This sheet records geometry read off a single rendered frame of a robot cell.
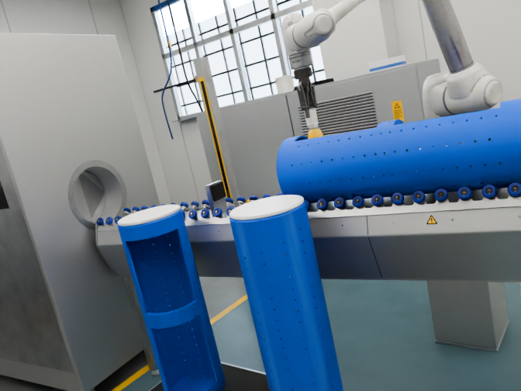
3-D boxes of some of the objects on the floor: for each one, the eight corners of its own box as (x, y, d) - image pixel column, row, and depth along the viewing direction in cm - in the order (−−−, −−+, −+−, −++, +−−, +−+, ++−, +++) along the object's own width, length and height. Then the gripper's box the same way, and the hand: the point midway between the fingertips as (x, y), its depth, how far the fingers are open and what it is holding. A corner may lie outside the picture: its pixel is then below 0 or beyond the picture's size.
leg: (156, 370, 277) (129, 273, 265) (163, 371, 274) (136, 273, 262) (150, 375, 272) (121, 277, 260) (156, 377, 269) (128, 277, 257)
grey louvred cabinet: (259, 237, 510) (229, 106, 483) (464, 239, 375) (439, 57, 347) (227, 255, 469) (193, 114, 442) (443, 264, 334) (414, 62, 307)
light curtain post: (265, 342, 281) (198, 59, 249) (274, 344, 277) (207, 56, 246) (260, 347, 276) (191, 59, 244) (268, 349, 272) (201, 57, 241)
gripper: (302, 69, 198) (312, 124, 202) (284, 70, 184) (296, 129, 188) (318, 65, 194) (329, 121, 198) (301, 67, 180) (312, 126, 184)
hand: (311, 117), depth 192 cm, fingers closed on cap, 4 cm apart
